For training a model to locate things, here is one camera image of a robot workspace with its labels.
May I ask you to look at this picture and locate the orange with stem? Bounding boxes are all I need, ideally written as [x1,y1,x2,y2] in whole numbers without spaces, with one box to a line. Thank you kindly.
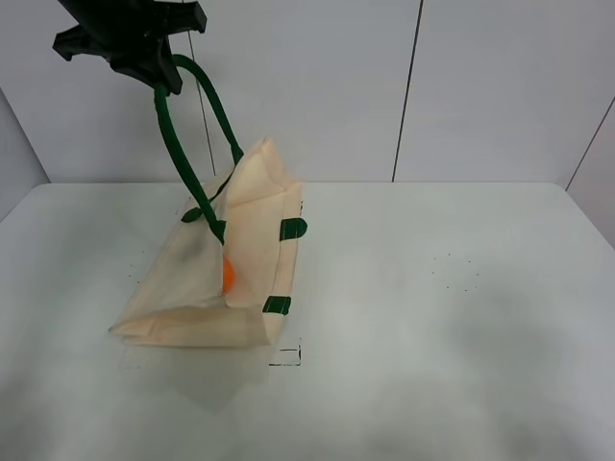
[222,255,235,294]

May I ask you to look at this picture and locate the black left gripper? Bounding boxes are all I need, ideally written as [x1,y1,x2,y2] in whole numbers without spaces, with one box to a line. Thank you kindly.
[53,0,207,94]

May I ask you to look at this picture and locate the white linen bag green handles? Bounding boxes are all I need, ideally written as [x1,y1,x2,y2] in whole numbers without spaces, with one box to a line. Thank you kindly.
[110,55,308,348]

